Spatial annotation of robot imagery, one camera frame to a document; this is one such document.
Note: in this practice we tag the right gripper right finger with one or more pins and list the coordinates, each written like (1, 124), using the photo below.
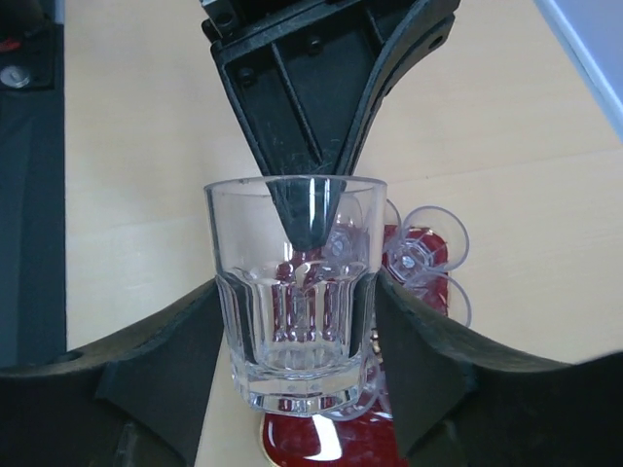
(461, 399)

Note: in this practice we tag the aluminium frame rail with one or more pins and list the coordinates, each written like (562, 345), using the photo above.
(590, 32)

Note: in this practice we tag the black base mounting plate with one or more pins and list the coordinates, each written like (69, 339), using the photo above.
(33, 288)

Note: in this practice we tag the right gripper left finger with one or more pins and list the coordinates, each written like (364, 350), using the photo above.
(135, 398)

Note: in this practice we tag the clear glass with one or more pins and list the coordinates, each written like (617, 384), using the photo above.
(430, 239)
(443, 294)
(298, 342)
(354, 243)

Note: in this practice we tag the red lacquer tray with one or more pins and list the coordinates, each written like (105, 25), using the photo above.
(360, 435)

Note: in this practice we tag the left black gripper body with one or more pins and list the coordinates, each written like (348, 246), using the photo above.
(256, 23)

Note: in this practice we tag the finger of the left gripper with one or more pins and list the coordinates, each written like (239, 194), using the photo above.
(425, 26)
(304, 96)

